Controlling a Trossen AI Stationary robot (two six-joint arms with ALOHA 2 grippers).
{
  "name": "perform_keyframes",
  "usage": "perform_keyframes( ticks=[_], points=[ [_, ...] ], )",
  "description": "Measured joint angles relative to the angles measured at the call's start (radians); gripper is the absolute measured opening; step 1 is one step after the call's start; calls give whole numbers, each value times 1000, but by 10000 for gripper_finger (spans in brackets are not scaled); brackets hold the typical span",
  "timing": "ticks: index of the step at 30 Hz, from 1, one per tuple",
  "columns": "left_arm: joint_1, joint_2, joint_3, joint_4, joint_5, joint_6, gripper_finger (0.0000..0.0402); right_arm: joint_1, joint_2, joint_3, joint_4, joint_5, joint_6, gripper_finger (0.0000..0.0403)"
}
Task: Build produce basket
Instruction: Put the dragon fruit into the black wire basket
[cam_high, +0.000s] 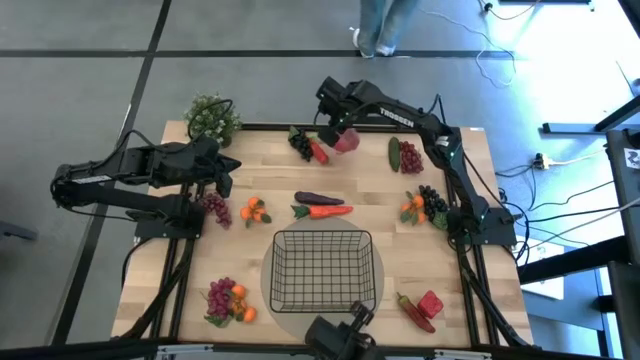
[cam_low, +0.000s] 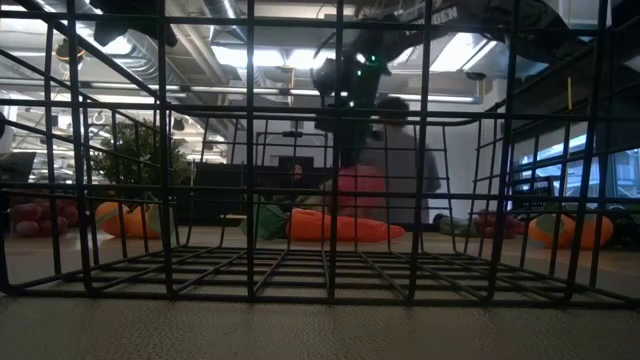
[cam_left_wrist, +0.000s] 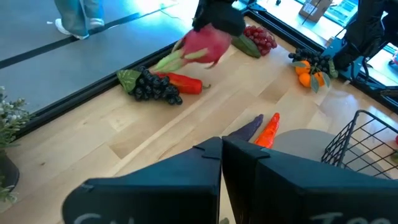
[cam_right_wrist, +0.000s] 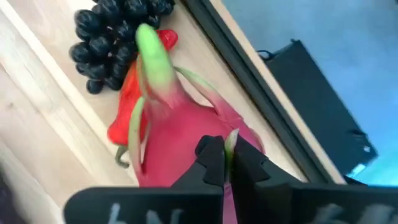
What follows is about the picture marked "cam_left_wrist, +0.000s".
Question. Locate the orange carrot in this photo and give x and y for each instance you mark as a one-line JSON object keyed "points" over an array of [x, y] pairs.
{"points": [[269, 132]]}

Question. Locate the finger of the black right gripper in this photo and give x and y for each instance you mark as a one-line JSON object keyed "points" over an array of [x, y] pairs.
{"points": [[234, 26], [201, 20]]}

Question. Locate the black grape bunch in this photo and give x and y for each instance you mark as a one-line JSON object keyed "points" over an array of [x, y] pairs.
{"points": [[311, 57], [155, 88]]}

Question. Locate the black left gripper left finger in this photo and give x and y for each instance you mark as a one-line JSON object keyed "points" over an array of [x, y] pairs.
{"points": [[155, 193]]}

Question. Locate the pink dragon fruit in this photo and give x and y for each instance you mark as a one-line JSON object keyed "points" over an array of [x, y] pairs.
{"points": [[205, 43]]}

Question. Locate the tangerine cluster with leaves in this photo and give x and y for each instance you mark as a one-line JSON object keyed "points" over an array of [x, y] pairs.
{"points": [[304, 80]]}

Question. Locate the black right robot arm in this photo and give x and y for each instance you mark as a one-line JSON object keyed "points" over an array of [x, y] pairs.
{"points": [[367, 31]]}

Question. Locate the round grey mat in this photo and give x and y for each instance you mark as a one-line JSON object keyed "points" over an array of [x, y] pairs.
{"points": [[304, 144]]}

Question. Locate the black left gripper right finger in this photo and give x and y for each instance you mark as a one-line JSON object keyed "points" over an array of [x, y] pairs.
{"points": [[295, 196]]}

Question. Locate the person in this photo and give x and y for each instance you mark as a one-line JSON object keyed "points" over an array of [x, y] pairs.
{"points": [[71, 15]]}

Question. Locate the cardboard box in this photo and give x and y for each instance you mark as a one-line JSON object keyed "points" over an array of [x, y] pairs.
{"points": [[314, 9]]}

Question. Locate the long red pepper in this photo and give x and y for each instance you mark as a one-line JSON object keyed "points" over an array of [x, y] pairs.
{"points": [[186, 84]]}

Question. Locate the black aluminium table frame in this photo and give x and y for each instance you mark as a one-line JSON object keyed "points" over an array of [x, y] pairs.
{"points": [[62, 105]]}

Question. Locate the red grape bunch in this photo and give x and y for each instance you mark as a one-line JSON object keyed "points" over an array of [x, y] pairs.
{"points": [[262, 40]]}

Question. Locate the dark green pepper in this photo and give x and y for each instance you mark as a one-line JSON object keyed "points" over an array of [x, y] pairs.
{"points": [[247, 46]]}

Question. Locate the small potted plant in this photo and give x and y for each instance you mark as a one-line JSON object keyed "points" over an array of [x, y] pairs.
{"points": [[11, 121]]}

